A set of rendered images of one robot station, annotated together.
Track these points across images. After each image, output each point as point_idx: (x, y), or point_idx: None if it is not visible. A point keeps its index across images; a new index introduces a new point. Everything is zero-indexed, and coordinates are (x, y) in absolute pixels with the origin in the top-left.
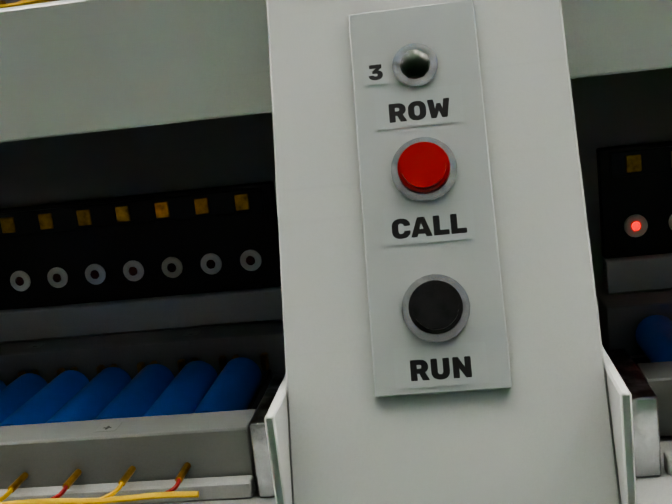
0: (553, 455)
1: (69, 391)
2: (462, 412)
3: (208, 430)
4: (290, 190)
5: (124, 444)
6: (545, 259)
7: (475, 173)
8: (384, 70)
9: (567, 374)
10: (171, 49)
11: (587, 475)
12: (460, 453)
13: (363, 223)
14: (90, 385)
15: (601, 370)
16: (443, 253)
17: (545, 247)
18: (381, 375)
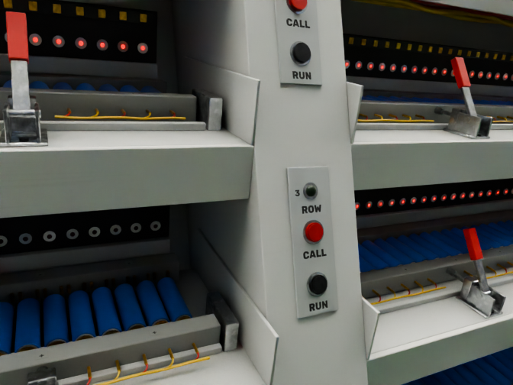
0: (348, 330)
1: (88, 304)
2: (323, 319)
3: (204, 328)
4: (266, 240)
5: (167, 340)
6: (346, 263)
7: (328, 233)
8: (300, 192)
9: (352, 302)
10: (210, 172)
11: (356, 334)
12: (322, 334)
13: (293, 253)
14: (104, 301)
15: (361, 300)
16: (319, 263)
17: (346, 259)
18: (300, 310)
